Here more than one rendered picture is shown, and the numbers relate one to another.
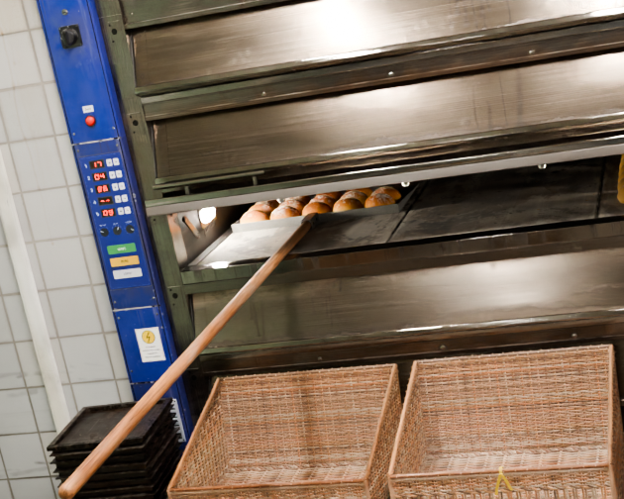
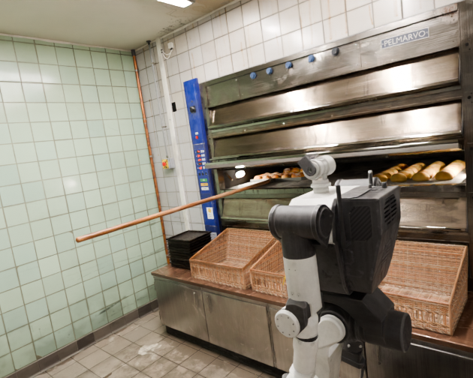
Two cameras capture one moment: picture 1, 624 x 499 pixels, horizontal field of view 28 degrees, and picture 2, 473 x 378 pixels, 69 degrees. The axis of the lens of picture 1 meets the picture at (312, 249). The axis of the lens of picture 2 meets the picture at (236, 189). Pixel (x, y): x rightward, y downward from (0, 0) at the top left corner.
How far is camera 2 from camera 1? 1.35 m
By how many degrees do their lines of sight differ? 24
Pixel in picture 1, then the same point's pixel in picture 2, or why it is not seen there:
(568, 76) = (345, 126)
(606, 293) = not seen: hidden behind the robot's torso
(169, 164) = (218, 153)
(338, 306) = (264, 208)
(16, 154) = (180, 148)
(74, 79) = (194, 123)
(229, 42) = (236, 112)
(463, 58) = (307, 118)
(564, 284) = not seen: hidden behind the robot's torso
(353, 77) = (271, 124)
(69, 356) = (191, 214)
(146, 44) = (214, 112)
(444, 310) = not seen: hidden behind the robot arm
